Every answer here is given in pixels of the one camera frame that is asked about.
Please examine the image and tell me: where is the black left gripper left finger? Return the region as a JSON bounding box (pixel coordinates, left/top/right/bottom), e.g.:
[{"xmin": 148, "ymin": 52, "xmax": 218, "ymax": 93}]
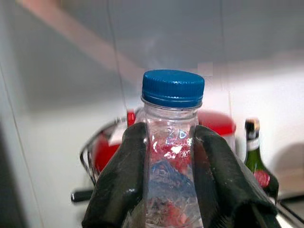
[{"xmin": 82, "ymin": 122, "xmax": 148, "ymax": 228}]

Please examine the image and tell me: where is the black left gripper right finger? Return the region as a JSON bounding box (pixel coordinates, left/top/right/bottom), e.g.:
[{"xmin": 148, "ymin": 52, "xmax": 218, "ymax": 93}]
[{"xmin": 190, "ymin": 125, "xmax": 283, "ymax": 228}]

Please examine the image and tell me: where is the clear bottle blue cap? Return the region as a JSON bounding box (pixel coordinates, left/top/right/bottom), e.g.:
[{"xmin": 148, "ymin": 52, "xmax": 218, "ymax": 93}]
[{"xmin": 140, "ymin": 69, "xmax": 206, "ymax": 228}]

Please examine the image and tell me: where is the red pot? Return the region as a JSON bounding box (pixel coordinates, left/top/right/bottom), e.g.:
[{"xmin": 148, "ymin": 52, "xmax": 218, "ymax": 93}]
[{"xmin": 91, "ymin": 110, "xmax": 237, "ymax": 172}]

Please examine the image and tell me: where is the green wine bottle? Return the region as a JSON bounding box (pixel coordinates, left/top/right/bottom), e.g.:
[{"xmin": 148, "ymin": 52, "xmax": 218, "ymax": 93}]
[{"xmin": 243, "ymin": 117, "xmax": 280, "ymax": 203}]

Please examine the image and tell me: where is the black pan handle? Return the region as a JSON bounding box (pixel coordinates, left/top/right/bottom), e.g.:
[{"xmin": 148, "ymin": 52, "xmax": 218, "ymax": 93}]
[{"xmin": 71, "ymin": 189, "xmax": 93, "ymax": 203}]

